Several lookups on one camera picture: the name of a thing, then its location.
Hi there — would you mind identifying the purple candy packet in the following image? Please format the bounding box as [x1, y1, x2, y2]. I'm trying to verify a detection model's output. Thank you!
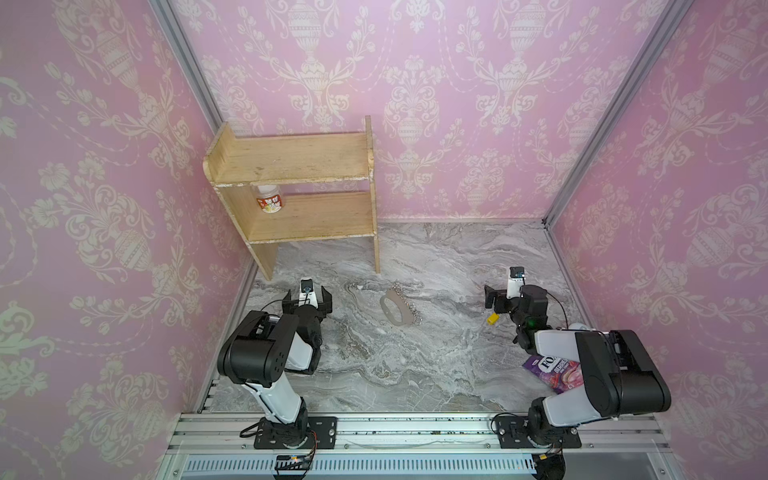
[523, 355, 584, 394]

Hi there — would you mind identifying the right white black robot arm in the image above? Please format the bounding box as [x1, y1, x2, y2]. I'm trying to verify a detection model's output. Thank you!
[484, 285, 672, 447]

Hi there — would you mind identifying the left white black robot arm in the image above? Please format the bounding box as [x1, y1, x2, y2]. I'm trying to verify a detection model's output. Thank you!
[216, 279, 338, 450]

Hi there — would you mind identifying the wooden two-tier shelf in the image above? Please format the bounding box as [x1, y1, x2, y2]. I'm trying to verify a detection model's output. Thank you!
[202, 117, 378, 280]

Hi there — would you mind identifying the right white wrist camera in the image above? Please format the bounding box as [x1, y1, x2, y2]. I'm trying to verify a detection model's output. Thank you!
[506, 266, 526, 299]

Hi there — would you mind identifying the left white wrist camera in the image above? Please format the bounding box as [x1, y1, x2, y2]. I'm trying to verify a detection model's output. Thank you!
[298, 278, 318, 308]

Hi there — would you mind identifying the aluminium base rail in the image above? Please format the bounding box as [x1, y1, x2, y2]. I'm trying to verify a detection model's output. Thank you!
[157, 413, 685, 479]

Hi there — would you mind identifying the small white jar red label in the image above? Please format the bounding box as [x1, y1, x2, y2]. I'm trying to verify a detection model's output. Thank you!
[256, 185, 283, 214]

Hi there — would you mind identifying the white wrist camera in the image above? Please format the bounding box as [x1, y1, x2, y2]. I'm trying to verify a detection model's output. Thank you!
[506, 266, 526, 299]
[298, 278, 318, 308]

